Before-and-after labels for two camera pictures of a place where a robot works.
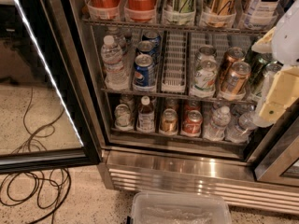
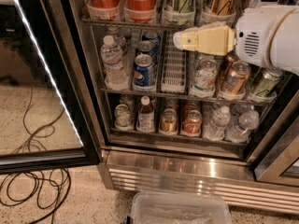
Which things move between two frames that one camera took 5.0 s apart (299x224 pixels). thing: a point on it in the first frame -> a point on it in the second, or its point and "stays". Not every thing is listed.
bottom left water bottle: [215, 129] stays
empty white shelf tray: [175, 62] stays
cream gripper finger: [264, 44] -> [214, 40]
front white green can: [206, 75] stays
